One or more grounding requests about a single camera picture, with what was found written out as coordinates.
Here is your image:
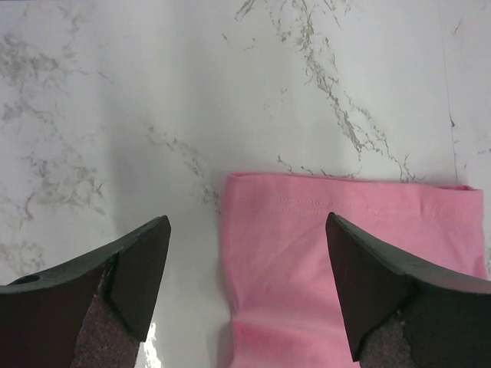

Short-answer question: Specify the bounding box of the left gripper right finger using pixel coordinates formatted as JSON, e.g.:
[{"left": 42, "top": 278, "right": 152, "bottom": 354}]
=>
[{"left": 325, "top": 213, "right": 490, "bottom": 367}]

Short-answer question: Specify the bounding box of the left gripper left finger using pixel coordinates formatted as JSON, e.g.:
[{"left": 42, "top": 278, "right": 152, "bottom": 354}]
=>
[{"left": 1, "top": 216, "right": 171, "bottom": 367}]

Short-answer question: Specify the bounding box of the pink t shirt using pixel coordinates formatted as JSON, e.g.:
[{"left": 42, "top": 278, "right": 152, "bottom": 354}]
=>
[{"left": 221, "top": 173, "right": 486, "bottom": 367}]

